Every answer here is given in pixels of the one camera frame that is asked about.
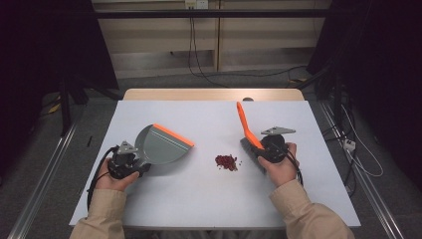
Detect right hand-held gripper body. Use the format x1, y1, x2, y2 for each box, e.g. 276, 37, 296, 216
260, 126, 297, 163

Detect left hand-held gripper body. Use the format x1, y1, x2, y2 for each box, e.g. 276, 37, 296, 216
107, 140, 141, 180

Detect orange brush with grey bristles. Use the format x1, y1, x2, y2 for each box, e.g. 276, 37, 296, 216
236, 101, 268, 173

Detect grey dustpan with orange edge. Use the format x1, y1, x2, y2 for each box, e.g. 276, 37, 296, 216
133, 122, 196, 167

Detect red and green beans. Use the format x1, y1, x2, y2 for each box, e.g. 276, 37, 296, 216
214, 153, 243, 172

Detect person's left hand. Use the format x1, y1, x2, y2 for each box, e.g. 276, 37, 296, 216
96, 157, 140, 193

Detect person's right hand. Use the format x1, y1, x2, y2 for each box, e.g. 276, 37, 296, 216
258, 141, 300, 188

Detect white table board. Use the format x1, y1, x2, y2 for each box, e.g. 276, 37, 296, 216
69, 100, 362, 231

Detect white power adapter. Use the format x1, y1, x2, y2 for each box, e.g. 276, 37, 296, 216
342, 138, 357, 152

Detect black metal stand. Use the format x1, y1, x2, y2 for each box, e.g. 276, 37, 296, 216
297, 64, 346, 134
41, 74, 122, 137

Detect light wooden table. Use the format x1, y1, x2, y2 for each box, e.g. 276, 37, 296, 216
122, 88, 306, 102

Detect black curtain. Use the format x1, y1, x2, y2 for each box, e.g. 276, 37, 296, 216
0, 0, 119, 170
307, 0, 422, 192

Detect black horizontal bar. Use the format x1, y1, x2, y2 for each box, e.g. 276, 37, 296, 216
94, 9, 332, 20

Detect left hand-held gripper black cable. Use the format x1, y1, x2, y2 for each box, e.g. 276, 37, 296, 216
87, 144, 119, 211

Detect hand-held gripper black cable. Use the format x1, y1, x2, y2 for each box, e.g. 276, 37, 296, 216
282, 145, 305, 187
87, 144, 119, 211

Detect right hand-held gripper black cable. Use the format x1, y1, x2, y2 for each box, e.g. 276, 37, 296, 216
282, 145, 305, 187

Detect metal floor rail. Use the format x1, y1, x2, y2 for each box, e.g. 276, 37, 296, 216
6, 121, 80, 239
317, 99, 406, 239

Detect white cable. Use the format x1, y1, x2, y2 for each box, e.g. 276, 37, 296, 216
340, 105, 385, 178

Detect black wall cable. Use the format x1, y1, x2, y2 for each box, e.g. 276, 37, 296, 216
191, 17, 308, 79
187, 17, 231, 89

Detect white wall outlet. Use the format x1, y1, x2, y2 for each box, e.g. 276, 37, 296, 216
184, 0, 209, 10

